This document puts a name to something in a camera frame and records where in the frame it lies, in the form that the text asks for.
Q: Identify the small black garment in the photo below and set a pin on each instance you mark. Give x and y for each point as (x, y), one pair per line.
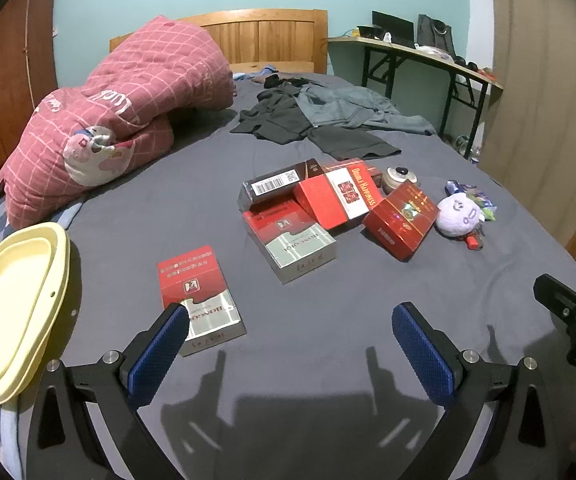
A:
(273, 81)

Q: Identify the black laptop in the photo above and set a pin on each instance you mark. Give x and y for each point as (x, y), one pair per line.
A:
(392, 27)

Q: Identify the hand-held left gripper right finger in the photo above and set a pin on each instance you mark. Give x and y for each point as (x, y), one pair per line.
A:
(425, 355)

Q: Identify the blue cloth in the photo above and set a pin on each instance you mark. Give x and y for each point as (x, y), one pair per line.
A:
(255, 74)

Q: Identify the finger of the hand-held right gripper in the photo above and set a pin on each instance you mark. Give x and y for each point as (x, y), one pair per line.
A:
(557, 295)

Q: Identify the white plastic bag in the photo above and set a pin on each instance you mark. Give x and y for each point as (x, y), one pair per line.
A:
(435, 51)

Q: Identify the brown wooden wardrobe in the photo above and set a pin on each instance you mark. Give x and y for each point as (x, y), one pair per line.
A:
(3, 85)

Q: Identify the dark grey shorts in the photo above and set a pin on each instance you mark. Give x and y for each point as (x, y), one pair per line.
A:
(352, 142)

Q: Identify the blue tissue packet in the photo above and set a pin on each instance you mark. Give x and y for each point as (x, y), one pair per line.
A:
(455, 187)

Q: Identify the red and white carton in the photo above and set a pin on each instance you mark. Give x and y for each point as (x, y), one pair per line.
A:
(333, 200)

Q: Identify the pale yellow plastic basin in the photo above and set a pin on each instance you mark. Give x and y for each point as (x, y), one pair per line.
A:
(13, 310)

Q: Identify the red and silver carton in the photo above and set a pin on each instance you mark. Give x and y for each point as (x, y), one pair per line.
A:
(293, 250)
(193, 285)

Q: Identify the folding desk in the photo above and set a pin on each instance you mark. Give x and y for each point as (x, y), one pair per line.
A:
(417, 52)

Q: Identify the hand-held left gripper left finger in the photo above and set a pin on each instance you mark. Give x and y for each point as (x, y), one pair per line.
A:
(160, 347)

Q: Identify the grey jacket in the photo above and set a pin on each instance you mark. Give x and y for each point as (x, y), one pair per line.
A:
(347, 107)

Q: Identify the pink checked quilt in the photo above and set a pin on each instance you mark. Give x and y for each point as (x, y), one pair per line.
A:
(143, 85)

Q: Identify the dark red and black carton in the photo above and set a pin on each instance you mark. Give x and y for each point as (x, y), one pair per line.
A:
(273, 185)

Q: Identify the small red object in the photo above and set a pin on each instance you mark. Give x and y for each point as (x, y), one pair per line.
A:
(472, 242)

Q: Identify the glossy red carton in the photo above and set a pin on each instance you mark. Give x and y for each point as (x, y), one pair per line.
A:
(397, 225)

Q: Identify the grey bag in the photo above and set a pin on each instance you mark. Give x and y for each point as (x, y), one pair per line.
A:
(430, 30)

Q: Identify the wooden headboard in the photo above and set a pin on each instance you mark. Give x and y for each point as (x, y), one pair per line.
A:
(268, 35)

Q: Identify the small beige pot toy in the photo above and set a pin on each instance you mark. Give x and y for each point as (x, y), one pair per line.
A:
(400, 176)

